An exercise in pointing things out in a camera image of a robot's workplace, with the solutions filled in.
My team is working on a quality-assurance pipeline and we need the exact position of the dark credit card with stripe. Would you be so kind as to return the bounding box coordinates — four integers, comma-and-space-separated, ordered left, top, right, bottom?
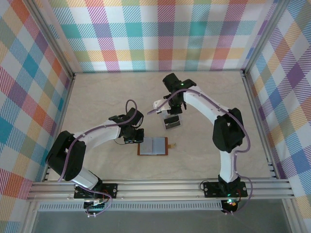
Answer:
164, 116, 180, 129

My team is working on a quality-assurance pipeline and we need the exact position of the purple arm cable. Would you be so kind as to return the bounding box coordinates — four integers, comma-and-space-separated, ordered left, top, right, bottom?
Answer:
146, 88, 254, 216
57, 99, 139, 183

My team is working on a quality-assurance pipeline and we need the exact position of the aluminium corner post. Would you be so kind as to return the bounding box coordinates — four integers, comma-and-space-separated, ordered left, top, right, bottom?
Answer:
242, 0, 292, 73
28, 0, 76, 78

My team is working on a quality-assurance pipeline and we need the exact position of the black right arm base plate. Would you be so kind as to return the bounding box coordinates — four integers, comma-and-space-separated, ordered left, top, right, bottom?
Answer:
202, 181, 248, 198

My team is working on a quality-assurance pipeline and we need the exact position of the long aluminium base rail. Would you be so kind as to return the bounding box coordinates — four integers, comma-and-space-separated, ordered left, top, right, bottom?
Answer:
26, 178, 295, 201

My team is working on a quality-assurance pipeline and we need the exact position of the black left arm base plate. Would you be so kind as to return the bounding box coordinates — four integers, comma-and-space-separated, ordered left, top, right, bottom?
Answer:
73, 183, 119, 200

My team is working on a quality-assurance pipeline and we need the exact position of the short aluminium frame post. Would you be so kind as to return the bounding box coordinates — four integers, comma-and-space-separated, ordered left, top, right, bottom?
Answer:
21, 200, 41, 233
283, 199, 303, 233

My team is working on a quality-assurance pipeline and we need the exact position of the grey slotted cable duct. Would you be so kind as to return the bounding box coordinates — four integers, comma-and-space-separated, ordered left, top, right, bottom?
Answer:
38, 202, 224, 212

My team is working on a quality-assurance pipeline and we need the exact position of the brown leather card holder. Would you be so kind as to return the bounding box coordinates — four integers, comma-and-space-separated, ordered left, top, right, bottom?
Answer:
137, 136, 178, 157

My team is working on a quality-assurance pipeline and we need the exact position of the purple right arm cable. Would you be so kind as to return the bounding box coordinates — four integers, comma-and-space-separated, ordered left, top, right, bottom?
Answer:
146, 88, 254, 216

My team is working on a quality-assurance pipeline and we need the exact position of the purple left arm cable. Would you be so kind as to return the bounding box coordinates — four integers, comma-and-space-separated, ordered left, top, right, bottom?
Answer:
57, 99, 139, 183

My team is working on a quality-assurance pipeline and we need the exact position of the aluminium side rail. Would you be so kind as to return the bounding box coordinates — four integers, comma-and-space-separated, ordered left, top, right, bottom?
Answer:
41, 72, 76, 183
241, 69, 278, 180

